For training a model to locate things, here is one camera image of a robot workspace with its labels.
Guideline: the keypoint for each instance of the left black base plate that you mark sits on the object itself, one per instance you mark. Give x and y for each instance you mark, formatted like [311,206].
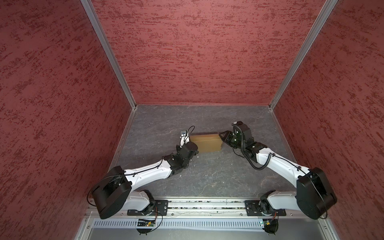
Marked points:
[155,208]

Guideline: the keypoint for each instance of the aluminium corner post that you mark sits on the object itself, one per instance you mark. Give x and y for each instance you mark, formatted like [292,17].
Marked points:
[317,26]
[97,26]

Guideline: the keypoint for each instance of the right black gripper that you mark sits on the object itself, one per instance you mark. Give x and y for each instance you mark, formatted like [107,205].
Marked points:
[227,134]

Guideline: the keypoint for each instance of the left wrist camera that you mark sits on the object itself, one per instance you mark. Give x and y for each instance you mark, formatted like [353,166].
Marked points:
[184,137]

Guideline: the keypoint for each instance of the brown cardboard box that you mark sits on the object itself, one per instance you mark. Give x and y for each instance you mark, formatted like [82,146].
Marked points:
[207,143]

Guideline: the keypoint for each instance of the aluminium front rail frame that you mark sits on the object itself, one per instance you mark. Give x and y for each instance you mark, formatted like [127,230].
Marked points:
[190,208]

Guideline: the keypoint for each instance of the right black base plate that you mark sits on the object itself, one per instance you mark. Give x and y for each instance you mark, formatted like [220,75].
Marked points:
[255,207]

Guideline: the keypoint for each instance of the left aluminium corner post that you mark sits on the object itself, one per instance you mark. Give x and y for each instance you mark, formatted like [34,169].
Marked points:
[97,26]

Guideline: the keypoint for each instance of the right controller board with wires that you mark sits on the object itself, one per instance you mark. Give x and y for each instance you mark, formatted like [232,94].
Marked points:
[271,226]

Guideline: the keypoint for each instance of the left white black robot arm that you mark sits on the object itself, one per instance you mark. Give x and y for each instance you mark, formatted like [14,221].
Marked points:
[117,190]

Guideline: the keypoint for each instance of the left controller board with wires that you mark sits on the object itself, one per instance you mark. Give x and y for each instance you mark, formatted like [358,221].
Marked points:
[145,226]

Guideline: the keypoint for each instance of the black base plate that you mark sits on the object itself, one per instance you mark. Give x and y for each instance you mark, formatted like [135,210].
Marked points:
[155,208]
[255,207]

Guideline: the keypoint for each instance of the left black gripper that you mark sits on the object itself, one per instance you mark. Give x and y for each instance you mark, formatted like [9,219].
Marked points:
[178,149]

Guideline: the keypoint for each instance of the white slotted cable duct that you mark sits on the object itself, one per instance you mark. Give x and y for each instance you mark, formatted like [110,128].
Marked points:
[190,224]

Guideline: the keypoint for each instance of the right aluminium corner post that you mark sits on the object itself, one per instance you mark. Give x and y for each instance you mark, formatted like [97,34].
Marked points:
[317,26]

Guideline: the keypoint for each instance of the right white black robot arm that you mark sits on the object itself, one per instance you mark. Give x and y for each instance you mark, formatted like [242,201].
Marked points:
[313,194]

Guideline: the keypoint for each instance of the controller board with wires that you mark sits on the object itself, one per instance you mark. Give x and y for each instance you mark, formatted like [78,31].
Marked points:
[145,226]
[271,226]

